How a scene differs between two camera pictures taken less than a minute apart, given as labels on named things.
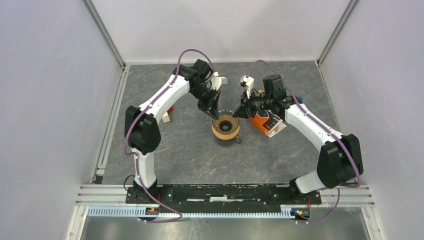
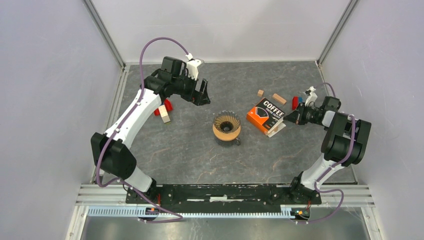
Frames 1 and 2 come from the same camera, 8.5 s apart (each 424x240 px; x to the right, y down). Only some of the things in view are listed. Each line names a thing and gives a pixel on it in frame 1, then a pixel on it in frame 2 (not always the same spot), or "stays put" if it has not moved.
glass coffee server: (237, 140) stays put
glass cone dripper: (227, 123) stays put
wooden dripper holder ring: (225, 136) stays put
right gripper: (241, 111) -> (297, 117)
